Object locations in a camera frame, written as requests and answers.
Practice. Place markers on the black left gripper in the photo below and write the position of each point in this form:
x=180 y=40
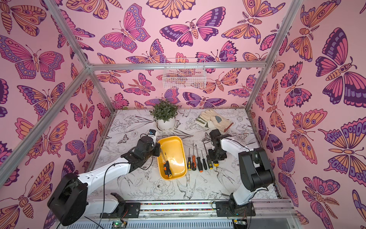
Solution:
x=157 y=147

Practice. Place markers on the beige work glove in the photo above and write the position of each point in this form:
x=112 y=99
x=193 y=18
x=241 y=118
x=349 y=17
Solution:
x=227 y=122

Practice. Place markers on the white plant pot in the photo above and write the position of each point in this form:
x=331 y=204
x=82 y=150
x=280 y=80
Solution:
x=166 y=124

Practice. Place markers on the orange handled screwdriver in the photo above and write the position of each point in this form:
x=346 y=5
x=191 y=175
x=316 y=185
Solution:
x=199 y=163

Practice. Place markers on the green potted plant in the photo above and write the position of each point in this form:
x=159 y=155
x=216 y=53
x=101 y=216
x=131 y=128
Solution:
x=164 y=111

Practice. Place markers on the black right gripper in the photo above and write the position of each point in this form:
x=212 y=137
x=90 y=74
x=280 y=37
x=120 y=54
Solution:
x=216 y=154

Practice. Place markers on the white wire basket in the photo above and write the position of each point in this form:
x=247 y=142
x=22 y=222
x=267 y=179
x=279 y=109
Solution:
x=188 y=73

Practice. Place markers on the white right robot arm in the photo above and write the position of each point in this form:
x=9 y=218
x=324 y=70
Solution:
x=256 y=173

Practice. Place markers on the large black yellow screwdriver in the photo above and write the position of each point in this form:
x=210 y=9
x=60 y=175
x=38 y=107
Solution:
x=209 y=162

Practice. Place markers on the yellow plastic storage tray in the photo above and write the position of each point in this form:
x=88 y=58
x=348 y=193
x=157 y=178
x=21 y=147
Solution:
x=173 y=148

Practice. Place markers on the white pot saucer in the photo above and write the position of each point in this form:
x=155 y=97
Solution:
x=164 y=130

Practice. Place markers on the white green work glove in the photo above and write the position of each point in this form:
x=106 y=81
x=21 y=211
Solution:
x=201 y=121

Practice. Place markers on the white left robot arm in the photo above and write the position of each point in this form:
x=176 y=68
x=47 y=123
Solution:
x=72 y=198

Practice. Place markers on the aluminium frame bars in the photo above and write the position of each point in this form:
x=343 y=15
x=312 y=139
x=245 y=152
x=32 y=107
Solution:
x=89 y=71

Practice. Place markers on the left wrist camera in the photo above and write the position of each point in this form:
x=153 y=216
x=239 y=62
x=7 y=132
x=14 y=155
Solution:
x=152 y=134

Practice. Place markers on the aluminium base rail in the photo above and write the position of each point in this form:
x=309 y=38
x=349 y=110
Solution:
x=199 y=214

